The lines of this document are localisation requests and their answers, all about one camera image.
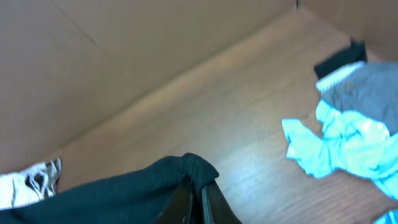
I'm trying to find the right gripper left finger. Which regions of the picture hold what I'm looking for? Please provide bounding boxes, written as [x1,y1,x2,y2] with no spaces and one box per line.
[155,175,194,224]

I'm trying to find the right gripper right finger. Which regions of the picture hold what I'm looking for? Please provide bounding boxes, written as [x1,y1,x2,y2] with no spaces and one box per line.
[201,181,242,224]

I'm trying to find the black t-shirt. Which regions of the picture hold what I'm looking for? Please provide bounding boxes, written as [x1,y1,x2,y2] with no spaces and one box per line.
[1,153,219,224]

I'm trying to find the beige folded shorts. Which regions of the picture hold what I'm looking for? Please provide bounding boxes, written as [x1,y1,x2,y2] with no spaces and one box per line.
[1,158,62,210]

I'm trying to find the light blue crumpled garment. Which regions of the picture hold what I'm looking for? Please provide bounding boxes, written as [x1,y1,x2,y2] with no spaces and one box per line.
[281,99,398,224]

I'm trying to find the grey garment with white band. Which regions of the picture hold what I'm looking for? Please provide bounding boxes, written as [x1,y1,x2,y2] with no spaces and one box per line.
[315,61,397,134]

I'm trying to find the black cloth at table edge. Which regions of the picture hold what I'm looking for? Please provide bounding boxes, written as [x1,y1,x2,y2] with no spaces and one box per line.
[313,39,368,80]

